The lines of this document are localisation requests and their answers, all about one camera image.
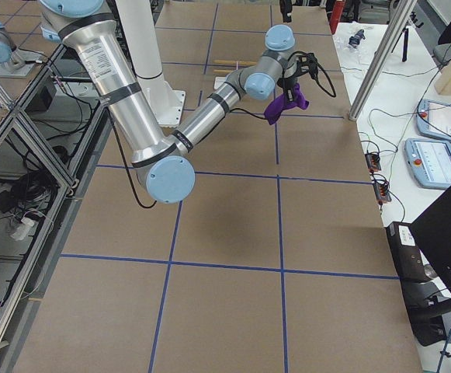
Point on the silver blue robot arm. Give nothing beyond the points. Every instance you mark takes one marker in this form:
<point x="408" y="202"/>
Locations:
<point x="89" y="28"/>

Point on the spare robot arm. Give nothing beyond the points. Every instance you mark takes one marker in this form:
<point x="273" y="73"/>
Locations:
<point x="14" y="63"/>

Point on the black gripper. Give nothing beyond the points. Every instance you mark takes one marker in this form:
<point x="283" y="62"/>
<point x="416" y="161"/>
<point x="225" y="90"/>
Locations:
<point x="290" y="78"/>

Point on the orange connector box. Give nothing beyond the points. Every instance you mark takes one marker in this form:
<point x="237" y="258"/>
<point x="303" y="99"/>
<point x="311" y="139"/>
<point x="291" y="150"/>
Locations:
<point x="381" y="187"/>
<point x="373" y="162"/>

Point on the orange connector box upper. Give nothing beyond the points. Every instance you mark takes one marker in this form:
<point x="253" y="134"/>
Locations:
<point x="373" y="162"/>

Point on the lower teach pendant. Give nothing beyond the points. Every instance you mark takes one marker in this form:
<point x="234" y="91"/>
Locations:
<point x="429" y="162"/>

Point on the upper teach pendant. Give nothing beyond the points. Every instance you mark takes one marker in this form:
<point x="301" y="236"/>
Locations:
<point x="433" y="119"/>

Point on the purple microfiber towel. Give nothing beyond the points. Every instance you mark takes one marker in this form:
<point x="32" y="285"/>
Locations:
<point x="286" y="101"/>

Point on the dark blue object in plastic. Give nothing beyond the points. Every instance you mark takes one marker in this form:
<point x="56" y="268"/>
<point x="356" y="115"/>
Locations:
<point x="356" y="39"/>

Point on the red cylinder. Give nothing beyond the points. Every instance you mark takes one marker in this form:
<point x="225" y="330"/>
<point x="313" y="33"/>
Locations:
<point x="336" y="12"/>

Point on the upper wooden rack rod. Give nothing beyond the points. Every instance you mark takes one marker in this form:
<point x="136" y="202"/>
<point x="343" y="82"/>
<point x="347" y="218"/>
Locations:
<point x="235" y="63"/>

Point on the black computer box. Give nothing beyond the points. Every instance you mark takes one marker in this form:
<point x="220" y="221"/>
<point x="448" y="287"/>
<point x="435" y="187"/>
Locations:
<point x="418" y="290"/>

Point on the aluminium frame post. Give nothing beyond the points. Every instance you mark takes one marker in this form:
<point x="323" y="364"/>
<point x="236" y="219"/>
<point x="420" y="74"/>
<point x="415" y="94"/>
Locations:
<point x="390" y="37"/>

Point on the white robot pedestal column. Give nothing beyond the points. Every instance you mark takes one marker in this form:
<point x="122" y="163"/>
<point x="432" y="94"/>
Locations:
<point x="138" y="28"/>

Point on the orange connector box lower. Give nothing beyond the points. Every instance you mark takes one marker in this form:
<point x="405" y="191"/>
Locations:
<point x="381" y="187"/>

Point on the aluminium frame cart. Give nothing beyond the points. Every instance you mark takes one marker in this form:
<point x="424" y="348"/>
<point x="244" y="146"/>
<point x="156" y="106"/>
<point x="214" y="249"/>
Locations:
<point x="52" y="130"/>

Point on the teach pendant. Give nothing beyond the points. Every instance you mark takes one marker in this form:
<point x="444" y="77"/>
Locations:
<point x="429" y="162"/>
<point x="433" y="119"/>

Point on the white towel rack base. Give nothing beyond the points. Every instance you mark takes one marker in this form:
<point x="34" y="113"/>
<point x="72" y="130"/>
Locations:
<point x="218" y="82"/>

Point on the black monitor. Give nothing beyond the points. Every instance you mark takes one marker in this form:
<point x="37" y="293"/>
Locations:
<point x="431" y="231"/>

